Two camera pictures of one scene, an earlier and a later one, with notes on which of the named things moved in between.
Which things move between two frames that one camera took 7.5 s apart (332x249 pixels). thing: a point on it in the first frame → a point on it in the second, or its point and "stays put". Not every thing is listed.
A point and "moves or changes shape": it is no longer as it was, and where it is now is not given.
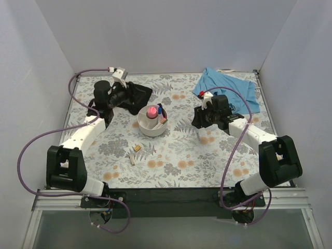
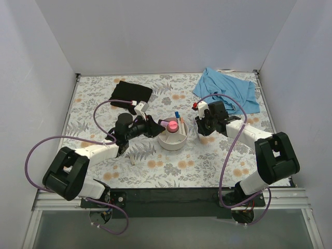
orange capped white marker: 158,125 moves or changes shape
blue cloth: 241,94 stays put
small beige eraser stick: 132,159 stays put
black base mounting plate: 168,203 stays put
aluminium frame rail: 290,199 stays put
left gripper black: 129,91 → 149,125
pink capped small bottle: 152,112 → 172,126
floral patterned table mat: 161,148 stays put
